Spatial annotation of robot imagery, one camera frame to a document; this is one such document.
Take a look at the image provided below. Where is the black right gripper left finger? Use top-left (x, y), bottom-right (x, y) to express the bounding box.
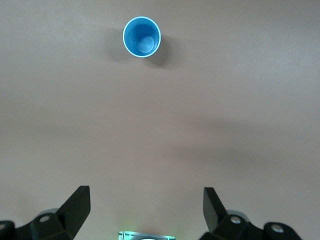
top-left (0, 185), bottom-right (91, 240)

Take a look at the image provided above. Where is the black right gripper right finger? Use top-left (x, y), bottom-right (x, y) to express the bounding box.
top-left (199, 186), bottom-right (305, 240)

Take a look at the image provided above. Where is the blue plastic cup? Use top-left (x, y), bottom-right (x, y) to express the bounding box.
top-left (122, 16), bottom-right (162, 59)

